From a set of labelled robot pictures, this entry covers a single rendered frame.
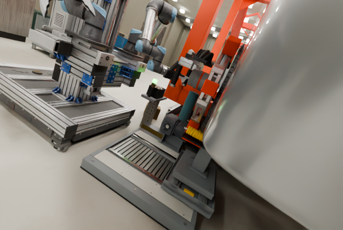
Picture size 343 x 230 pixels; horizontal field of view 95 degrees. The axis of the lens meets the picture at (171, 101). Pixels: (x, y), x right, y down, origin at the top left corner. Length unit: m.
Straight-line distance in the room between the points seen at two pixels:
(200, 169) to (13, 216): 1.04
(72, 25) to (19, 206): 1.31
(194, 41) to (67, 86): 1.28
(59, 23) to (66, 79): 0.48
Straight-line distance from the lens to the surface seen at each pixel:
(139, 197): 1.14
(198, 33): 1.70
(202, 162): 1.28
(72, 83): 1.68
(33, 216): 1.11
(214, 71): 0.91
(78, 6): 1.33
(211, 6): 1.77
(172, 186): 1.19
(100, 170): 1.22
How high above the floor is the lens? 0.90
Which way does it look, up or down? 13 degrees down
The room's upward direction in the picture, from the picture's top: 23 degrees clockwise
